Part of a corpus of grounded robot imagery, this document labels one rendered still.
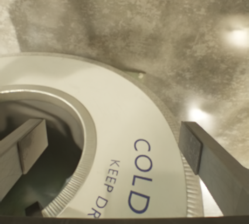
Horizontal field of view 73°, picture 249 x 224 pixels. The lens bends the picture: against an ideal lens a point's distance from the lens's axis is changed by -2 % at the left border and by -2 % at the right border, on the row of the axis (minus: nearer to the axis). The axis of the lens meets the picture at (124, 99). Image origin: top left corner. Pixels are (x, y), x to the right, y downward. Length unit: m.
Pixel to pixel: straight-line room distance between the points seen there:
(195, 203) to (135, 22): 0.92
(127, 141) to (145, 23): 0.74
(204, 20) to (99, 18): 0.61
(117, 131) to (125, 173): 0.15
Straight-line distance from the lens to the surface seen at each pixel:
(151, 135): 0.60
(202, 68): 1.32
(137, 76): 1.23
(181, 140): 0.16
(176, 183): 0.54
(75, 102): 0.69
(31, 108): 0.85
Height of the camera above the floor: 1.06
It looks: 50 degrees down
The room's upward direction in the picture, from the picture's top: 177 degrees counter-clockwise
